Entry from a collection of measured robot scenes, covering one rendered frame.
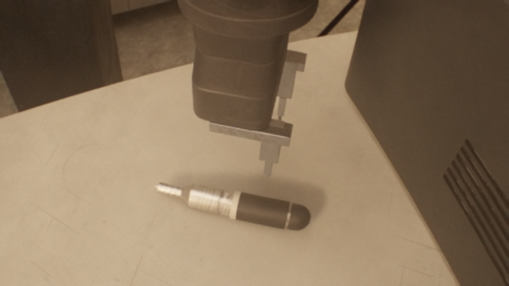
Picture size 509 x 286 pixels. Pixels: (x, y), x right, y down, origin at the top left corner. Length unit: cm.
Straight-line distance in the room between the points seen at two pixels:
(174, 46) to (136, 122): 147
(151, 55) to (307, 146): 150
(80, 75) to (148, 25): 113
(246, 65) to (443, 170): 22
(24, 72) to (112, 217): 62
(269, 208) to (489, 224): 19
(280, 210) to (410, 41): 18
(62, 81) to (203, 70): 78
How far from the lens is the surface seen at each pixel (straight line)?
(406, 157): 44
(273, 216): 40
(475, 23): 33
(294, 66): 31
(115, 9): 197
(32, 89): 104
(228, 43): 22
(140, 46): 198
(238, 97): 24
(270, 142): 27
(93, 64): 96
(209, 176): 45
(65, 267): 42
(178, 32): 202
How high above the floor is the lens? 127
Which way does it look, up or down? 52 degrees down
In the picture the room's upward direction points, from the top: 7 degrees clockwise
